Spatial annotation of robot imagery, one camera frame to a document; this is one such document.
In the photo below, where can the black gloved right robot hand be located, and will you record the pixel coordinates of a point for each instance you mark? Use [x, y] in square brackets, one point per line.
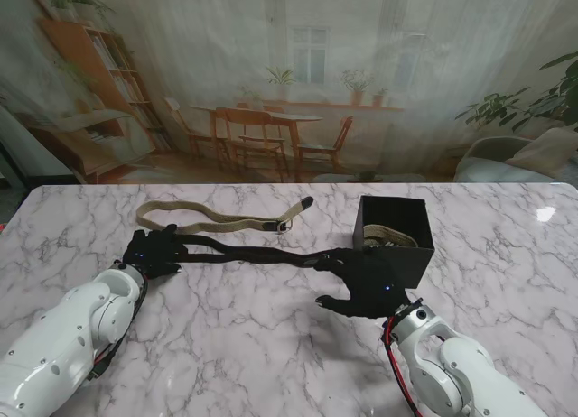
[366, 286]

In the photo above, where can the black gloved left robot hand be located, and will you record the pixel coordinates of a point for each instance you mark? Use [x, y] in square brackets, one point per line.
[153, 254]

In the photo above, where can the beige braided belt silver buckle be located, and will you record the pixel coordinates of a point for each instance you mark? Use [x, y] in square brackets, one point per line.
[153, 207]
[388, 236]

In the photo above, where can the black woven belt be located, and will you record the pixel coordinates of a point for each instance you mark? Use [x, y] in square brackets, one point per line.
[253, 253]

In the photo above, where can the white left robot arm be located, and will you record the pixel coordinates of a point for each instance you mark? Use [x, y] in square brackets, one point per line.
[58, 345]

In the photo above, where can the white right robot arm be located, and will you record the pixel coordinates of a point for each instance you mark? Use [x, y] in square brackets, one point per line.
[451, 372]

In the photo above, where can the black square storage box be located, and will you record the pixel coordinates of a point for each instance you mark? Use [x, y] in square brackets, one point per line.
[406, 259]

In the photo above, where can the printed room scene backdrop curtain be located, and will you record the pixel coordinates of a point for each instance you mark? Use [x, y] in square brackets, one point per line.
[289, 29]

